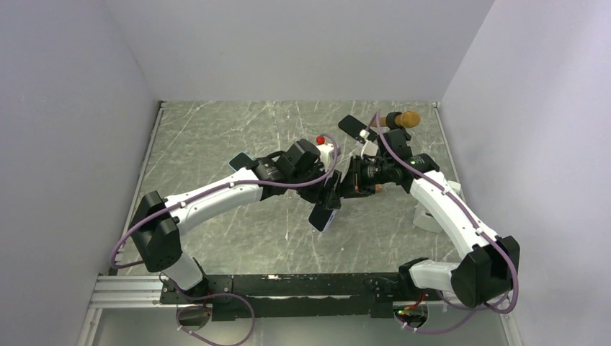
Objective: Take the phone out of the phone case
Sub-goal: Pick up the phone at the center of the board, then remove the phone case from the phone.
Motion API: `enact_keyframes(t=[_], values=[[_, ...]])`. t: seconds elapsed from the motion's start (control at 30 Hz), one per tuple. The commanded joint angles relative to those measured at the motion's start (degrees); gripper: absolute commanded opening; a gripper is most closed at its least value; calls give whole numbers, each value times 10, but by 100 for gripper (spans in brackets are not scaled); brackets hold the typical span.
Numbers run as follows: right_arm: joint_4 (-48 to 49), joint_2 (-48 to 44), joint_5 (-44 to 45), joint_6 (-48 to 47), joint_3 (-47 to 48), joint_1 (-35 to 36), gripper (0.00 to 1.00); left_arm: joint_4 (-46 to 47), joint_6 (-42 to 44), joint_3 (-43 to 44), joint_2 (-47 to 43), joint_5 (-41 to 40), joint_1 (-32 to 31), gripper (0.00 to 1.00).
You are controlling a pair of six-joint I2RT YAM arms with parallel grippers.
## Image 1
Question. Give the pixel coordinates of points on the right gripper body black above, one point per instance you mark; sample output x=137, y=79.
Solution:
x=372, y=174

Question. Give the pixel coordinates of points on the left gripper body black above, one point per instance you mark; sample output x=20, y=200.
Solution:
x=313, y=192

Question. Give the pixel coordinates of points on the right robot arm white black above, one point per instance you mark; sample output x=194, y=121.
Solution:
x=488, y=263

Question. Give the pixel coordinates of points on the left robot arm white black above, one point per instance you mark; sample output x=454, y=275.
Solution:
x=160, y=222

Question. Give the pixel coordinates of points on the black phone on table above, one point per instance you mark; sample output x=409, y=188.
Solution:
x=353, y=128

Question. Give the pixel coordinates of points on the white phone stand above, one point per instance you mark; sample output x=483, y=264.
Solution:
x=429, y=217

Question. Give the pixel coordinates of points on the phone in blue case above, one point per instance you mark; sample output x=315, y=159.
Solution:
x=240, y=161

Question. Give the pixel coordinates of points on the wooden microphone on black stand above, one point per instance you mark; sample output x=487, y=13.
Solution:
x=406, y=120

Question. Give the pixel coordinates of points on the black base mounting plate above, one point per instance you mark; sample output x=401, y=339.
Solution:
x=373, y=294

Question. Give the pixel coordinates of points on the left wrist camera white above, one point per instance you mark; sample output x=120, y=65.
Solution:
x=326, y=151

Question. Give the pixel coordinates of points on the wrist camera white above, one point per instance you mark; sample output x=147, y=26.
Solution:
x=369, y=147
x=326, y=151

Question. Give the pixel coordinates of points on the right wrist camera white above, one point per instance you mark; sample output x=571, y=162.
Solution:
x=369, y=147

